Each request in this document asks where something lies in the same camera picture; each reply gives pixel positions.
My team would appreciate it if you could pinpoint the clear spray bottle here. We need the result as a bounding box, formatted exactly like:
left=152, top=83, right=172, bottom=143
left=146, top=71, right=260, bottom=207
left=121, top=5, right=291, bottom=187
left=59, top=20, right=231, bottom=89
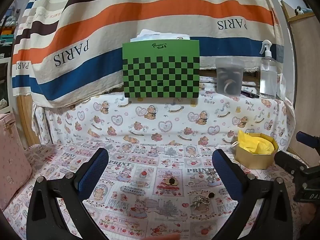
left=259, top=40, right=278, bottom=99

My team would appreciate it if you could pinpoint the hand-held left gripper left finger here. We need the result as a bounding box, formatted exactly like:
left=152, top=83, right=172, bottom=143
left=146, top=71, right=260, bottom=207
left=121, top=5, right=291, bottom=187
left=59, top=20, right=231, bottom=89
left=26, top=147, right=110, bottom=240

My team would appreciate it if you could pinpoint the silver rhinestone brooch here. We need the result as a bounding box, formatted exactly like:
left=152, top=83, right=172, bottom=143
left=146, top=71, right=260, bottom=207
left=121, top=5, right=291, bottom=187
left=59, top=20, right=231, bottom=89
left=206, top=170, right=218, bottom=183

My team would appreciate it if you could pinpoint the patchwork print cloth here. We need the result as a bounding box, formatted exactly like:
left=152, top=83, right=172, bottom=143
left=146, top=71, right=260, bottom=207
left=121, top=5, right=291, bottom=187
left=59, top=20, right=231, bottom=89
left=2, top=140, right=313, bottom=240

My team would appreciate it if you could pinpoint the wooden bed frame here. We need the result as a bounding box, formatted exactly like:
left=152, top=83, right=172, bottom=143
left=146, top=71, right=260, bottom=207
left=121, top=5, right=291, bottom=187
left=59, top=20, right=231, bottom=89
left=17, top=95, right=40, bottom=147

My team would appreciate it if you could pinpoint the striped printed blanket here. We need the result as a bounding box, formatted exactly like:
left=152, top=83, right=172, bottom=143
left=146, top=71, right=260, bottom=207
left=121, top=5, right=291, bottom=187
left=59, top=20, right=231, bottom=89
left=11, top=0, right=285, bottom=108

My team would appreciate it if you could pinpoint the green checkered box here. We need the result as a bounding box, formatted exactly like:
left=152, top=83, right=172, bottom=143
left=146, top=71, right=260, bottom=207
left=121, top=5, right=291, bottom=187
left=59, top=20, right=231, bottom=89
left=122, top=40, right=200, bottom=98

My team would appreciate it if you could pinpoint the gold hexagonal box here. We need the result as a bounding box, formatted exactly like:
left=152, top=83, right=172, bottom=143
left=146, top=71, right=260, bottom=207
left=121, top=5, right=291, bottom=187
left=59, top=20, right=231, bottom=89
left=234, top=132, right=279, bottom=170

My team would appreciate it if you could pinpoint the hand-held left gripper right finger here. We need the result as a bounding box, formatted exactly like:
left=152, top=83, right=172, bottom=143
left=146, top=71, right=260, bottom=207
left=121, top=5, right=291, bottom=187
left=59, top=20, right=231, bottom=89
left=212, top=149, right=293, bottom=240

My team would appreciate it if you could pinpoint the yellow cloth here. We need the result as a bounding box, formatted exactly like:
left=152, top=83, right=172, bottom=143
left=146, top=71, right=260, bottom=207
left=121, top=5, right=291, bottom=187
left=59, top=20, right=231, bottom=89
left=237, top=129, right=276, bottom=153

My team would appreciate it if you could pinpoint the translucent plastic cup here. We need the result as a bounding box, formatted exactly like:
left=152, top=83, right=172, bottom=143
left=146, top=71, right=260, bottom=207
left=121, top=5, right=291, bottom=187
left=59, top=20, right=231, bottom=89
left=215, top=57, right=244, bottom=96

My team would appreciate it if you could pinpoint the wooden board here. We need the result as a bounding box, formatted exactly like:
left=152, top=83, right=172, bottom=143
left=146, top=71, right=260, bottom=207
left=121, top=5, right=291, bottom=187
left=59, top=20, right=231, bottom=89
left=280, top=0, right=320, bottom=168

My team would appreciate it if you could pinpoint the storage shelf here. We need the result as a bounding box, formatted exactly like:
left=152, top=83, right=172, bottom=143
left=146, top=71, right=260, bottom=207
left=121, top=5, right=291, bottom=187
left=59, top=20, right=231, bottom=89
left=0, top=0, right=22, bottom=110

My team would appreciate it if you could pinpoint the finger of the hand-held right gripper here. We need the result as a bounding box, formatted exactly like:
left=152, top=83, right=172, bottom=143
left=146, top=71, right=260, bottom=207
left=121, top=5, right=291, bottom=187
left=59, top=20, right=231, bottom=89
left=274, top=150, right=309, bottom=178
left=296, top=131, right=320, bottom=151

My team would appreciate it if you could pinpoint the pink bag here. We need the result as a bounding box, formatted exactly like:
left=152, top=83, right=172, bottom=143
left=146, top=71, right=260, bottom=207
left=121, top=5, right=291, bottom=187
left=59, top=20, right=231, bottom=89
left=0, top=112, right=33, bottom=210

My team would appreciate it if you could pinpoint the white paper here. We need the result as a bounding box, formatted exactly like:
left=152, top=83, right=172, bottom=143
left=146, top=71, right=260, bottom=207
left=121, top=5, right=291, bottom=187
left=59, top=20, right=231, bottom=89
left=130, top=29, right=191, bottom=42

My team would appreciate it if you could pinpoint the black pen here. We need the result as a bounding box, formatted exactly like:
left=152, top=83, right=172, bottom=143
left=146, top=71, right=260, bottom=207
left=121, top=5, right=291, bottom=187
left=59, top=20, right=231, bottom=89
left=240, top=90, right=260, bottom=99

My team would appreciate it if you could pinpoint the bear print cloth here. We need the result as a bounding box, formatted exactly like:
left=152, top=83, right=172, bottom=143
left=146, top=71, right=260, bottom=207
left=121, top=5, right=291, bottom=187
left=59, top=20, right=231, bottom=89
left=32, top=75, right=297, bottom=153

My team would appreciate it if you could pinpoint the gold and silver chain cluster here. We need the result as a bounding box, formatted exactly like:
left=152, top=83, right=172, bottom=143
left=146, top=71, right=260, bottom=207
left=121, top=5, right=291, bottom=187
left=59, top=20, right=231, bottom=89
left=190, top=197, right=210, bottom=209

